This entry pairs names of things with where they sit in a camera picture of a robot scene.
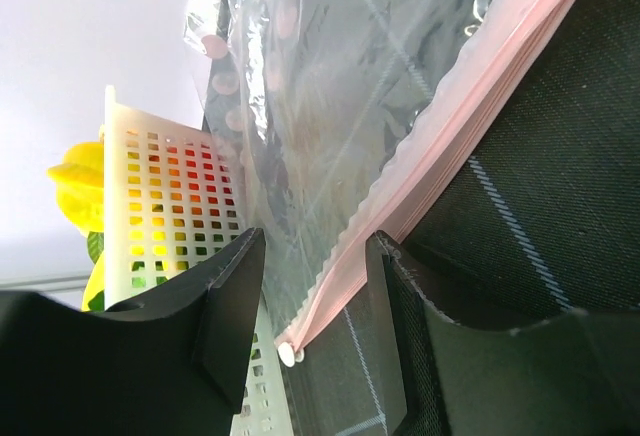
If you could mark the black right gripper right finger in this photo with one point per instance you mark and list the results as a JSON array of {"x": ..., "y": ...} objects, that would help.
[{"x": 453, "y": 363}]

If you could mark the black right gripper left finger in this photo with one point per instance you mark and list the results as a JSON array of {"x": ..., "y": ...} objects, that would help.
[{"x": 172, "y": 360}]

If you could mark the white perforated plastic basket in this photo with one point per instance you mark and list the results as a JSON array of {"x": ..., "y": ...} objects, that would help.
[{"x": 169, "y": 205}]

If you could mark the pink dotted zip bag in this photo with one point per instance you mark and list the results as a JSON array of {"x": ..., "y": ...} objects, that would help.
[{"x": 347, "y": 117}]

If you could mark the yellow banana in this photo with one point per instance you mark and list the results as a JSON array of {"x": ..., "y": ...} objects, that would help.
[{"x": 93, "y": 296}]

